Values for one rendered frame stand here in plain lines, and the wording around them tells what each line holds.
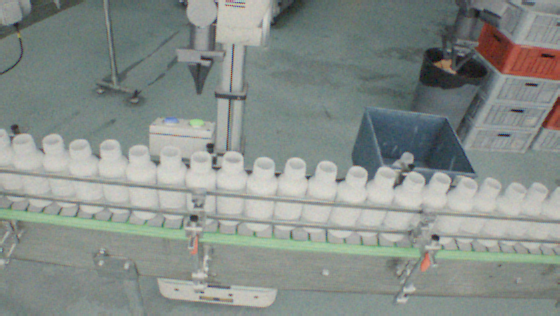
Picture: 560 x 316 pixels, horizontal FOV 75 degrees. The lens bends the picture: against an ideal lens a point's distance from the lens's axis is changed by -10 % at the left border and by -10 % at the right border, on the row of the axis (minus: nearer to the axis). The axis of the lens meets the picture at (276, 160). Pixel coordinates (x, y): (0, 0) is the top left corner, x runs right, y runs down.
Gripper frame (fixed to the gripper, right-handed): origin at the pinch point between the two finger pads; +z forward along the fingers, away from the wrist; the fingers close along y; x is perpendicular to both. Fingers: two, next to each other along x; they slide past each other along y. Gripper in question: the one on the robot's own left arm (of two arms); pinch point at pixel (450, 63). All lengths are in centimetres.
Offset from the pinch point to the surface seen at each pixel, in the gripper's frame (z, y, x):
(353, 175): 8, -43, 34
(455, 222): 15, -47, 10
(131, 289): 52, -45, 83
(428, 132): 34.8, 15.5, -9.7
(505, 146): 118, 132, -141
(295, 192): 10, -46, 45
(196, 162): 5, -46, 64
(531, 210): 10.7, -46.3, -7.2
